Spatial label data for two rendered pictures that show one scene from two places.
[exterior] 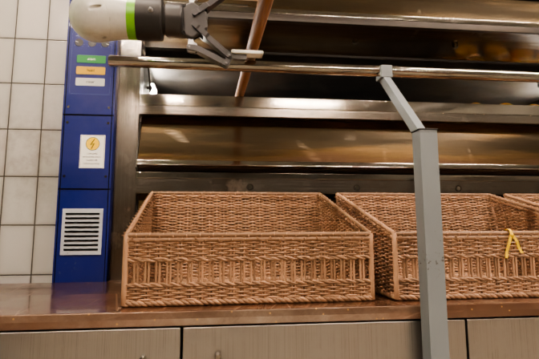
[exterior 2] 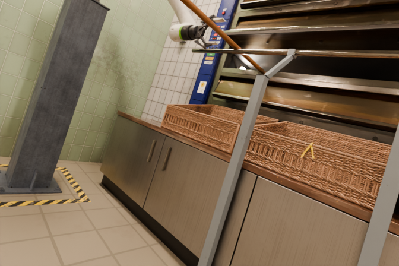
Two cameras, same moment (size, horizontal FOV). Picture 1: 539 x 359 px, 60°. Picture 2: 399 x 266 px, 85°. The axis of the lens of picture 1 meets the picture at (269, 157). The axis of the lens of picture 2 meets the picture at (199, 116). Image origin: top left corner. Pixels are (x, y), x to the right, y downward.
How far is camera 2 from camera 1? 92 cm
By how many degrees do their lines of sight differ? 48
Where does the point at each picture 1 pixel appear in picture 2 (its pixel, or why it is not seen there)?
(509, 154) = not seen: outside the picture
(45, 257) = not seen: hidden behind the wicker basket
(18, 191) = (183, 97)
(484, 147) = not seen: outside the picture
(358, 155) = (307, 104)
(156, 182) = (218, 102)
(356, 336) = (210, 161)
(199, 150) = (235, 91)
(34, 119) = (192, 75)
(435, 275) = (239, 143)
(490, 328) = (268, 186)
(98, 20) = (172, 34)
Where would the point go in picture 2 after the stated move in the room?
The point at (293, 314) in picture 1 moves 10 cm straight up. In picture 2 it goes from (193, 143) to (198, 124)
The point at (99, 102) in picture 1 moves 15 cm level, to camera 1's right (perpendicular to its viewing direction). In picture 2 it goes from (208, 69) to (221, 70)
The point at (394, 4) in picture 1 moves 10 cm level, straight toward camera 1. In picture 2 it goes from (364, 18) to (354, 9)
